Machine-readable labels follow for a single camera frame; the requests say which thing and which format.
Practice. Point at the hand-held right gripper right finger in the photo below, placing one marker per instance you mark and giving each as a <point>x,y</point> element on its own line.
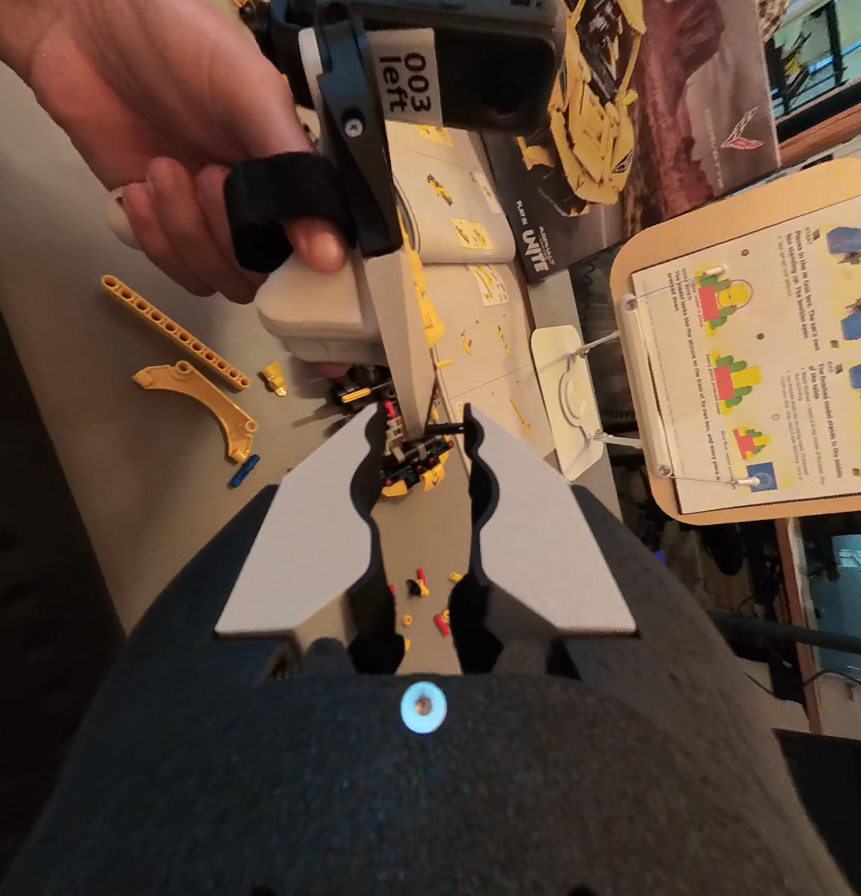
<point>556,560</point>

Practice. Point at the scattered small toy pieces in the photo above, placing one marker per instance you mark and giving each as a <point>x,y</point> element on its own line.
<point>442,621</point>

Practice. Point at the printed instruction sheet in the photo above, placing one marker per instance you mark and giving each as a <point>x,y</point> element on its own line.
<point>788,385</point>

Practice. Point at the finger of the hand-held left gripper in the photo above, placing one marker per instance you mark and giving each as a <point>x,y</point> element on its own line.
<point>399,336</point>

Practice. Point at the toy car set box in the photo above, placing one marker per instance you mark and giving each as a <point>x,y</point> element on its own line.
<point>682,105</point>

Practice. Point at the building instruction booklet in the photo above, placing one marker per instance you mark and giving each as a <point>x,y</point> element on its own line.
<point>472,322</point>

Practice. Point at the yellow curved arch piece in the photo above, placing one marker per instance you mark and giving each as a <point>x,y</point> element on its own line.
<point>157,378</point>

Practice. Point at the yellow black toy car model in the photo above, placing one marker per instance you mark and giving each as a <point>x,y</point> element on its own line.
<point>409,455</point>

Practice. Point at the blue pin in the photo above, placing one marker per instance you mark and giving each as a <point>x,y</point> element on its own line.
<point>245,470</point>

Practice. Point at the grey desk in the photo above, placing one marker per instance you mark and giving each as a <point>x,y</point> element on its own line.
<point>192,546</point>

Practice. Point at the person's left hand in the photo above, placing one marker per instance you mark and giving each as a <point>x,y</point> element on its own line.
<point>157,105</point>

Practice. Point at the long yellow holed beam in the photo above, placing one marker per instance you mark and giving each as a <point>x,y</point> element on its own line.
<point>171,329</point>

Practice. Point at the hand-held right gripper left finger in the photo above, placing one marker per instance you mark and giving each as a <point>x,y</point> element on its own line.
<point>297,560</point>

